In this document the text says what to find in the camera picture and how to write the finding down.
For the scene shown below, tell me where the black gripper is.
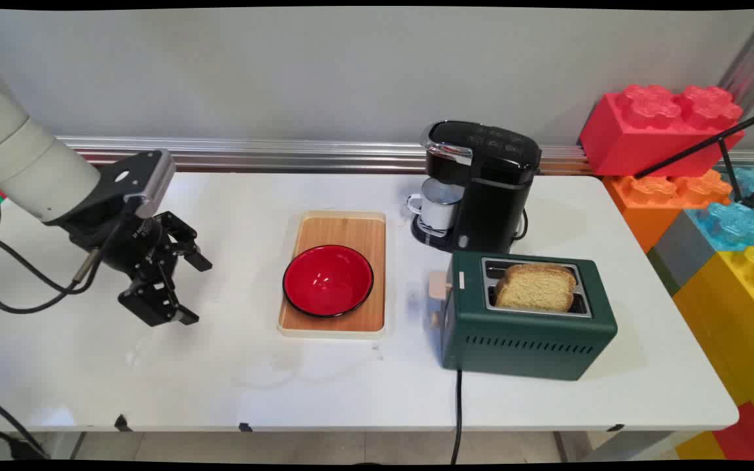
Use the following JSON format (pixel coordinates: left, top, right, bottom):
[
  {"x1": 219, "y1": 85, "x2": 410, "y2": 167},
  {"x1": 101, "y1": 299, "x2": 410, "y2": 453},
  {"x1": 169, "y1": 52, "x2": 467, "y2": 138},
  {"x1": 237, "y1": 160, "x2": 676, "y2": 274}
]
[{"x1": 62, "y1": 208, "x2": 213, "y2": 328}]

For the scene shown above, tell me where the green two-slot toaster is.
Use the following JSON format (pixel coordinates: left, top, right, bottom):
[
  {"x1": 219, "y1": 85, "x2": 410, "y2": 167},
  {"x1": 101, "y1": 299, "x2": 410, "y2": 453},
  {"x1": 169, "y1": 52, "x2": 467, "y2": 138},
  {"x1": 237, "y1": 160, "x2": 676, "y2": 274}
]
[{"x1": 428, "y1": 251, "x2": 619, "y2": 382}]

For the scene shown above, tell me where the red bowl with black rim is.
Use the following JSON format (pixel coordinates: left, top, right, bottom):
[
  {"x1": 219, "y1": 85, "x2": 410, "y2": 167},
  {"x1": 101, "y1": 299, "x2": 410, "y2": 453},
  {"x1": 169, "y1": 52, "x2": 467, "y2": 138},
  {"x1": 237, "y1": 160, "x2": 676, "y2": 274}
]
[{"x1": 282, "y1": 245, "x2": 375, "y2": 319}]

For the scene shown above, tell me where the wooden tray with cream rim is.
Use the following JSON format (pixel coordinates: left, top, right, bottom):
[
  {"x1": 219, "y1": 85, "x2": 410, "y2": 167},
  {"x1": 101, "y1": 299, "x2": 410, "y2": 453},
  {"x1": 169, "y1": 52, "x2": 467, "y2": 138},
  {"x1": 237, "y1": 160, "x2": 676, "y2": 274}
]
[{"x1": 277, "y1": 210, "x2": 387, "y2": 339}]

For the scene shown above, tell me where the white enamel mug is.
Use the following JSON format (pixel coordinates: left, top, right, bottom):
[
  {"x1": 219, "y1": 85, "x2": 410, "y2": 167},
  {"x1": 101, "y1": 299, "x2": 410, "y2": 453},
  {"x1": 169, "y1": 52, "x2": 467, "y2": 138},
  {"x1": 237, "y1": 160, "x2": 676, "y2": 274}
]
[{"x1": 406, "y1": 178, "x2": 465, "y2": 231}]

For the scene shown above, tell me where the black pod coffee machine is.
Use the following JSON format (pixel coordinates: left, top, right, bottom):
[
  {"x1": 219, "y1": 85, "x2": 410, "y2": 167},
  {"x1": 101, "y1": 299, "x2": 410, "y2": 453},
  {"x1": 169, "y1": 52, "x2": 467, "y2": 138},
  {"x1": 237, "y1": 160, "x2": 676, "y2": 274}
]
[{"x1": 411, "y1": 120, "x2": 543, "y2": 256}]

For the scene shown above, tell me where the toast bread slice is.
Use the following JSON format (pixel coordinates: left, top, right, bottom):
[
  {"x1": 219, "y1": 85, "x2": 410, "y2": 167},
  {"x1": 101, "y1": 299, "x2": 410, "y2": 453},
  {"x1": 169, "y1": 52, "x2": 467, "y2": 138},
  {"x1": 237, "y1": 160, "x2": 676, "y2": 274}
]
[{"x1": 494, "y1": 263, "x2": 578, "y2": 313}]

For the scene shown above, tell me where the white table leg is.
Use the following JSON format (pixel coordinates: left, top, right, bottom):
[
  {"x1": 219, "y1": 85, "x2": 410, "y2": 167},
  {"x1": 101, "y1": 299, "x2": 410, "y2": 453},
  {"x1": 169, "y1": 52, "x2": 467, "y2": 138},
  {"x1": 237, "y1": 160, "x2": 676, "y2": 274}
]
[{"x1": 550, "y1": 430, "x2": 689, "y2": 462}]

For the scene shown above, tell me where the big orange toy brick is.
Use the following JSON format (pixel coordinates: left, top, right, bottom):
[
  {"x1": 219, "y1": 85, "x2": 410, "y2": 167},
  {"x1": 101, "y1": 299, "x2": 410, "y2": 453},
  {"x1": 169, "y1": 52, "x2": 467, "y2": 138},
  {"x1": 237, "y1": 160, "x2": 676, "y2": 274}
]
[{"x1": 603, "y1": 169, "x2": 734, "y2": 254}]

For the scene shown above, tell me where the big red toy brick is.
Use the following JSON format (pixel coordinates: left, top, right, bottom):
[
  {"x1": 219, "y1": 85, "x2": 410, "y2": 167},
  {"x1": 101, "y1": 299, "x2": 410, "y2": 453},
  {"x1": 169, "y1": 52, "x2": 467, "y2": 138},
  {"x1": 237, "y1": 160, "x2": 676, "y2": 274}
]
[{"x1": 579, "y1": 84, "x2": 745, "y2": 177}]

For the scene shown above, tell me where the big grey toy brick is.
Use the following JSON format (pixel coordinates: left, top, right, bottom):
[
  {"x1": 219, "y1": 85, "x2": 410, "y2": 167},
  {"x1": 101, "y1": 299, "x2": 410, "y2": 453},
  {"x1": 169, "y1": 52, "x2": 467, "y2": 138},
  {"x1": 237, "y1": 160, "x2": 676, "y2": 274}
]
[{"x1": 647, "y1": 211, "x2": 719, "y2": 296}]

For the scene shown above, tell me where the black tripod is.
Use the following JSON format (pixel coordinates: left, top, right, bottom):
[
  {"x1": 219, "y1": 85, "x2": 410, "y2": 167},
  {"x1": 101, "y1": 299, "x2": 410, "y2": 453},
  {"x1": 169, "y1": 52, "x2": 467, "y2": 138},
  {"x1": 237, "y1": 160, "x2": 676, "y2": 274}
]
[{"x1": 634, "y1": 105, "x2": 754, "y2": 213}]

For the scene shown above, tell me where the big translucent blue toy brick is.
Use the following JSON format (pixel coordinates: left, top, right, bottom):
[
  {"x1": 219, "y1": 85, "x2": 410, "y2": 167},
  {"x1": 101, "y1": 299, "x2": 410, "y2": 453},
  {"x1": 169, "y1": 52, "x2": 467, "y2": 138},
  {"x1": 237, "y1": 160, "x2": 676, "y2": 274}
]
[{"x1": 685, "y1": 166, "x2": 754, "y2": 253}]

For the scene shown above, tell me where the big yellow toy brick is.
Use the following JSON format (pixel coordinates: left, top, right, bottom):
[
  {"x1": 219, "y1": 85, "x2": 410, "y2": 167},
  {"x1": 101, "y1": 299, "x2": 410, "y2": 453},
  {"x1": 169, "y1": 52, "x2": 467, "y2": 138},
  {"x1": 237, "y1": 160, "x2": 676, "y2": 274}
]
[{"x1": 672, "y1": 245, "x2": 754, "y2": 434}]

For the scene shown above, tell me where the small red toy brick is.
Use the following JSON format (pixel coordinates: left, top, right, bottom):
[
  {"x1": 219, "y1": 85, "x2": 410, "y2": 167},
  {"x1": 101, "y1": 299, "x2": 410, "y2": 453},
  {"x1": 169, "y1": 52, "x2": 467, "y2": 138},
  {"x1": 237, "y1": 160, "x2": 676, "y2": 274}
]
[{"x1": 711, "y1": 400, "x2": 754, "y2": 462}]

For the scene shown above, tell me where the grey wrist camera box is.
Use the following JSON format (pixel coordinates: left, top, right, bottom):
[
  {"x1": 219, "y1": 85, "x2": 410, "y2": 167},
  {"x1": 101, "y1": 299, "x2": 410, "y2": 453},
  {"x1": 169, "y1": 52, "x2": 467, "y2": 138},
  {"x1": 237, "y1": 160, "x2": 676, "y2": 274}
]
[{"x1": 92, "y1": 149, "x2": 177, "y2": 220}]

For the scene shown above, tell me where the thin black cable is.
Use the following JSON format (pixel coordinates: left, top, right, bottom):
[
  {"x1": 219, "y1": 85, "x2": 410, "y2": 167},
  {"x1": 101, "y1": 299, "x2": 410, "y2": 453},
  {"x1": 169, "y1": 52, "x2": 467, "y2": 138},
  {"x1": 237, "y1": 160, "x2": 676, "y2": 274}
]
[{"x1": 0, "y1": 226, "x2": 93, "y2": 295}]

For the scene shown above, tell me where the horizontal aluminium rail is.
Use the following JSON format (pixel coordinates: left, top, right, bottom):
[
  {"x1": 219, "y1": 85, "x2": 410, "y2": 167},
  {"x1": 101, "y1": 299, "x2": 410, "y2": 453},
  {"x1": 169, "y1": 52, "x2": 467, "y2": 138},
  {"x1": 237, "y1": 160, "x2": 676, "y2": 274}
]
[{"x1": 55, "y1": 135, "x2": 754, "y2": 176}]

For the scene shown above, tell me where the black floor cable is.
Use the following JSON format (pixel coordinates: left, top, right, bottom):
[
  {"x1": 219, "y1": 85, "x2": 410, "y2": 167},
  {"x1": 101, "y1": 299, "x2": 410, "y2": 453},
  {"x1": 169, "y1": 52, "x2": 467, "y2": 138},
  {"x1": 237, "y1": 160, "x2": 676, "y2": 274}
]
[{"x1": 0, "y1": 389, "x2": 49, "y2": 460}]

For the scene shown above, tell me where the black toaster power cord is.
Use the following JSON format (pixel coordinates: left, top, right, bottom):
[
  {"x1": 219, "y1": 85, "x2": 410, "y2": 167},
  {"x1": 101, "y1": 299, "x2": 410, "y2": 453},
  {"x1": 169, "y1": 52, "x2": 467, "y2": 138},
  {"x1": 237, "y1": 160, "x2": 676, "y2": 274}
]
[{"x1": 449, "y1": 370, "x2": 465, "y2": 465}]

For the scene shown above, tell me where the slanted aluminium post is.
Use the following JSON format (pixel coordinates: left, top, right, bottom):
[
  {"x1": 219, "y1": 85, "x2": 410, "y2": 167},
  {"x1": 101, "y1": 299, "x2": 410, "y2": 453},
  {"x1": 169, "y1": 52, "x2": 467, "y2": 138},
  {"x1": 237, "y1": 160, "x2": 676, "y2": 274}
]
[{"x1": 717, "y1": 9, "x2": 754, "y2": 113}]

